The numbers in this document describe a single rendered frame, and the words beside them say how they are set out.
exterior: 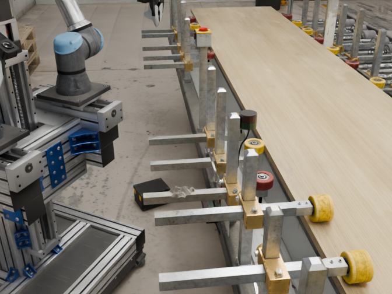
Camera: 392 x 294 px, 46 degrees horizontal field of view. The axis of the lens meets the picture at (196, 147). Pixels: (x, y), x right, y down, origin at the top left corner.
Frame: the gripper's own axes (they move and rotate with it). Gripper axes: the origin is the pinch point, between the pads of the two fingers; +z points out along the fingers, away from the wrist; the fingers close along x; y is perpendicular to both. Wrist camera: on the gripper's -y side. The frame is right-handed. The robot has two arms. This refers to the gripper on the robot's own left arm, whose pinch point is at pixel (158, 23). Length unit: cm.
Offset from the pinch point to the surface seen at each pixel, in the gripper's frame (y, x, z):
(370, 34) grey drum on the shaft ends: -64, -219, 48
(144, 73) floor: 178, -271, 132
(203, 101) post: -6, -31, 45
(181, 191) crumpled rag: -33, 45, 44
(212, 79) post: -20.2, -9.7, 23.7
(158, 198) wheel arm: -27, 50, 46
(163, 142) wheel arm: -3, 6, 51
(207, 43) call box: -8.1, -30.7, 14.8
